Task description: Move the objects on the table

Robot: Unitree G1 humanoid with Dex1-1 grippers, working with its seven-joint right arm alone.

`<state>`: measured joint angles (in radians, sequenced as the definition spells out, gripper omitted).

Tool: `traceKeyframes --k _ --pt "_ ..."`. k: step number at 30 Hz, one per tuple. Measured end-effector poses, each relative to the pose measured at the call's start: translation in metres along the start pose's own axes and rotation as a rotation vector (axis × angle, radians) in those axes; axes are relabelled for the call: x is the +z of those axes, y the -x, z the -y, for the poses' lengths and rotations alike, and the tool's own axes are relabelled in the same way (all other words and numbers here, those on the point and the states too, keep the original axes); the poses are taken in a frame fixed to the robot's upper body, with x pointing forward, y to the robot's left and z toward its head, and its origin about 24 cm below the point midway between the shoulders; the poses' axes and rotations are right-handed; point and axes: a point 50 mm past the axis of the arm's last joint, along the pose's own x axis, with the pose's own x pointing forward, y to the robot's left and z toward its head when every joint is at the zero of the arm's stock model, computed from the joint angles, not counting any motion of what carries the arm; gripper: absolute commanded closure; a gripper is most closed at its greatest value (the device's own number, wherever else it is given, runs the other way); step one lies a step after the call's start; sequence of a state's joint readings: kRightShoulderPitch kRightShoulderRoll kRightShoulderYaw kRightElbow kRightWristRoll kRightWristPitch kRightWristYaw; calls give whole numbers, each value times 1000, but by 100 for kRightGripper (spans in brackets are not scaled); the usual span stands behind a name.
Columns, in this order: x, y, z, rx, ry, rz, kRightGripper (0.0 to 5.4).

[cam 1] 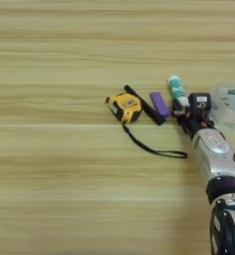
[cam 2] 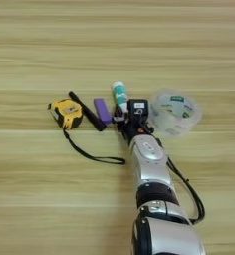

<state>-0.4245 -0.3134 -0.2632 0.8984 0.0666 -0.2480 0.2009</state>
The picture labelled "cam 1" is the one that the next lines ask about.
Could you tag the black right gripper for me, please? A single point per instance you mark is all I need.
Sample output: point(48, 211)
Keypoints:
point(197, 123)

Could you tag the teal white glue stick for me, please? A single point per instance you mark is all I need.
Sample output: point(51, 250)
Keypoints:
point(176, 88)

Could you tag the yellow black tape measure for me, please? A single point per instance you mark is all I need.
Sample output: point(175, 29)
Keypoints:
point(126, 106)

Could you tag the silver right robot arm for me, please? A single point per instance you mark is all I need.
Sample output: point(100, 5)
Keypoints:
point(215, 159)

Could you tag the purple eraser block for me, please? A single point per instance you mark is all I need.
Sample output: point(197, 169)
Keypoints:
point(160, 104)

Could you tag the clear adhesive tape roll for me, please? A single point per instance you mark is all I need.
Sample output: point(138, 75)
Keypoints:
point(230, 106)

